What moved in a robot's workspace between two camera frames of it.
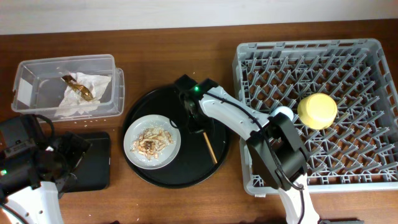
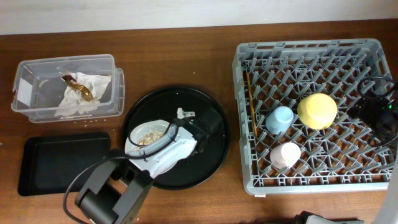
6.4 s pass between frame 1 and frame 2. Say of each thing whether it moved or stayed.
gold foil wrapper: stayed
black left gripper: moved
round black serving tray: stayed
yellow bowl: stayed
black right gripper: moved
